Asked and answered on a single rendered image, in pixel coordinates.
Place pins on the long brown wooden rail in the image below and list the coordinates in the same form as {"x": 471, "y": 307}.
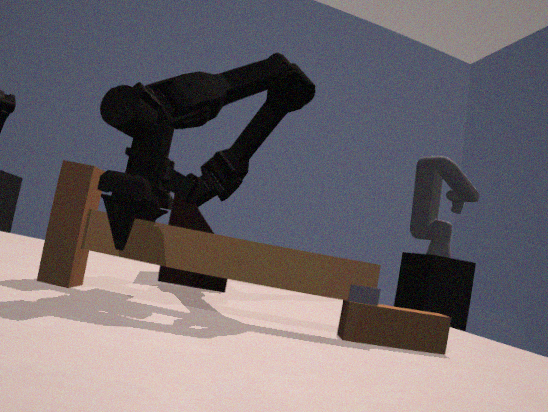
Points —
{"x": 232, "y": 258}

